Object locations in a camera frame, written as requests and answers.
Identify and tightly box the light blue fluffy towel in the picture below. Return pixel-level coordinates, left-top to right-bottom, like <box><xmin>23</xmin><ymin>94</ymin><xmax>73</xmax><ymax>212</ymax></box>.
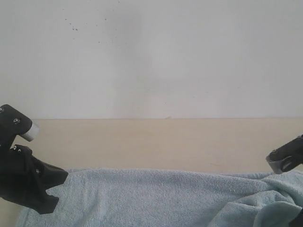
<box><xmin>16</xmin><ymin>168</ymin><xmax>303</xmax><ymax>227</ymax></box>

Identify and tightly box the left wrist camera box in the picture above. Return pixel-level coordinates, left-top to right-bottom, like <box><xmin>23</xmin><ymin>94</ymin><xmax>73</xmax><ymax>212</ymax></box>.
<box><xmin>20</xmin><ymin>123</ymin><xmax>39</xmax><ymax>142</ymax></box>

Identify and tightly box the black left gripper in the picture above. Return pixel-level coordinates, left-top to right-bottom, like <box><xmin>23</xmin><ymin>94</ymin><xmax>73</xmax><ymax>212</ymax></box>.
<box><xmin>0</xmin><ymin>104</ymin><xmax>68</xmax><ymax>214</ymax></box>

